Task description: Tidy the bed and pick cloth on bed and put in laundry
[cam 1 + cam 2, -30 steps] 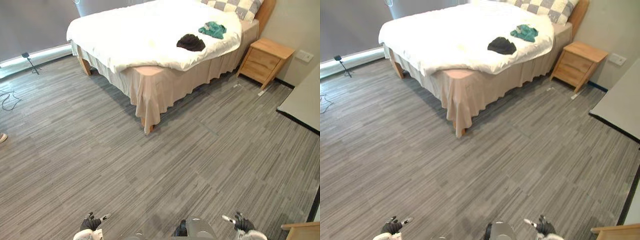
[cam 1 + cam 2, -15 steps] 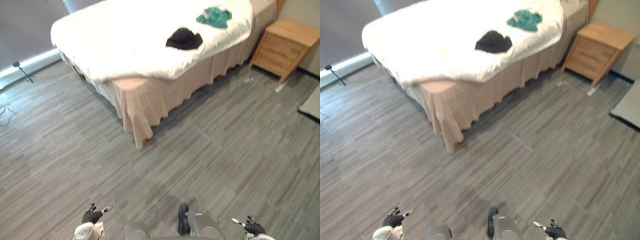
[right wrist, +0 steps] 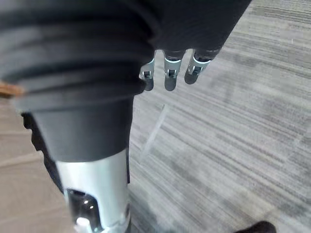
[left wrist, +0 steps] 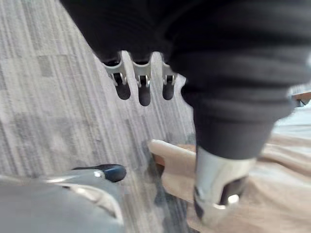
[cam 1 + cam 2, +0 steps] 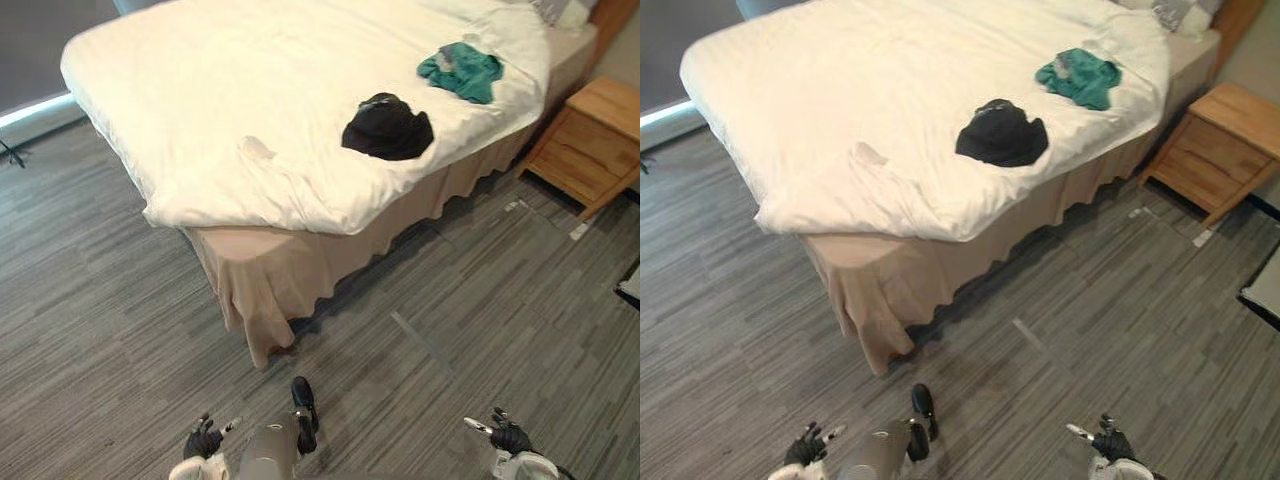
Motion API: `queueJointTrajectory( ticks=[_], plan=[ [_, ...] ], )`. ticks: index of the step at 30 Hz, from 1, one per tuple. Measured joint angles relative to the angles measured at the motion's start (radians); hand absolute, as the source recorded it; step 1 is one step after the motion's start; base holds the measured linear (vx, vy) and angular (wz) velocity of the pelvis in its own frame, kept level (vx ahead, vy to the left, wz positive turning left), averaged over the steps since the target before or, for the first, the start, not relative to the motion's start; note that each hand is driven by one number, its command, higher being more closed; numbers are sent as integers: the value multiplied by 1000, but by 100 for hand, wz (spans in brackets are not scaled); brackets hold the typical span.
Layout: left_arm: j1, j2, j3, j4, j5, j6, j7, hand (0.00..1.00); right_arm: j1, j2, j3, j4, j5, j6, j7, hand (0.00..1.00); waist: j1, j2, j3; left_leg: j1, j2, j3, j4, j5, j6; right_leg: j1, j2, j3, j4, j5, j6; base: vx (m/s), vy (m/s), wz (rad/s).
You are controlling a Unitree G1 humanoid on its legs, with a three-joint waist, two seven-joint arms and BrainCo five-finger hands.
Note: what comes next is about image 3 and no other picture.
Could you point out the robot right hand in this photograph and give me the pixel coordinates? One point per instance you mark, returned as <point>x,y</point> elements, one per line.
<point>80,60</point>

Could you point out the brown wooden furniture piece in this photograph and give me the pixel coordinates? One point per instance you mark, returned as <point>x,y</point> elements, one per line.
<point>11,89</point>

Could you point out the robot dark foot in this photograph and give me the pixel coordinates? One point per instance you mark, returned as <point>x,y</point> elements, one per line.
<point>264,227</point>

